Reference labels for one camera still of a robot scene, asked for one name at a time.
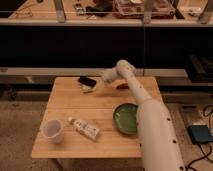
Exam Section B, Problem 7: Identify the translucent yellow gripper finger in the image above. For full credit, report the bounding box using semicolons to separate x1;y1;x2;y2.
95;80;107;91

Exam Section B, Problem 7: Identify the wooden table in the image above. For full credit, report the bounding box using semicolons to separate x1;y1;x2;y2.
30;76;162;171

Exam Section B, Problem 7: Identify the red tray on shelf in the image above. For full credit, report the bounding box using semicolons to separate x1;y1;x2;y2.
113;0;175;18

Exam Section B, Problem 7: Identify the long wooden shelf bench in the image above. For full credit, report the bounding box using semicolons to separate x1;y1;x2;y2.
0;0;213;27

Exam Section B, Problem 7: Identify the blue box on floor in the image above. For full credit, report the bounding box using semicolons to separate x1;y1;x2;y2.
187;125;213;144

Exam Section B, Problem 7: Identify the green ceramic bowl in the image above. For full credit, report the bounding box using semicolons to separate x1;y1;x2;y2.
113;103;138;135

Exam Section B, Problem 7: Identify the brown sausage shaped object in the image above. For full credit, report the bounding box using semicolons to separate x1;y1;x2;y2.
116;83;128;90

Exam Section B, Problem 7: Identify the black phone on white box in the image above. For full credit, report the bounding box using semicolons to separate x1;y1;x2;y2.
78;76;96;93

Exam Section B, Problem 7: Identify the white tube with cap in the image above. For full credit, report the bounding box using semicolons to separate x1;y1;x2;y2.
68;117;100;141

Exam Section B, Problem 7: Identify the white plastic cup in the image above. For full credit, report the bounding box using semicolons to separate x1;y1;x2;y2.
41;119;63;143

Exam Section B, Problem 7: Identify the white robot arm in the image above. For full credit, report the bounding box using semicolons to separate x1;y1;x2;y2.
100;60;186;171

